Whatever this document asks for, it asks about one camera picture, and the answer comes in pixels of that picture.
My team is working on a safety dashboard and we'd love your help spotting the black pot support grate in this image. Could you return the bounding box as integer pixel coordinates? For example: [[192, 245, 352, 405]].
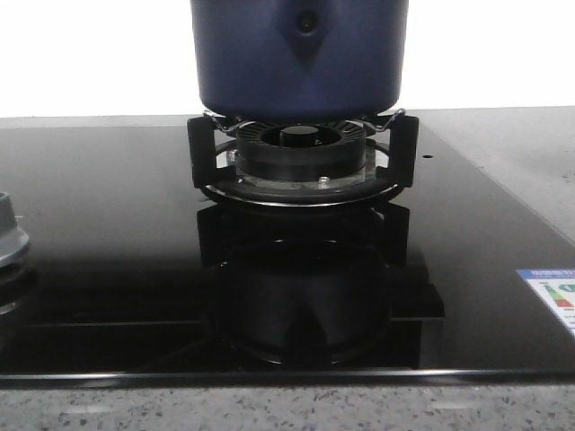
[[187, 110, 420, 208]]

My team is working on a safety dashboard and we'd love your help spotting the black round gas burner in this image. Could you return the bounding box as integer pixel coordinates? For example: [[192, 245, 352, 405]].
[[235, 120, 376, 193]]

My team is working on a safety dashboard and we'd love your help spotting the dark blue saucepan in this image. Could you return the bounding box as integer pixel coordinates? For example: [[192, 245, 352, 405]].
[[190, 0, 409, 121]]

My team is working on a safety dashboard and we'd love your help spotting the black glass gas stove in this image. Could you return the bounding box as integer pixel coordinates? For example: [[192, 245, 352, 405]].
[[1, 123, 574, 388]]

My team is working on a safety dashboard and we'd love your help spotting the silver stove control knob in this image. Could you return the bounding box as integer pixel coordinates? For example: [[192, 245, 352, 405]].
[[0, 191, 30, 268]]

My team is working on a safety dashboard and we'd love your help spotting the energy rating label sticker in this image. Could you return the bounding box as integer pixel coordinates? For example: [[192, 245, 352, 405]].
[[517, 268, 575, 336]]

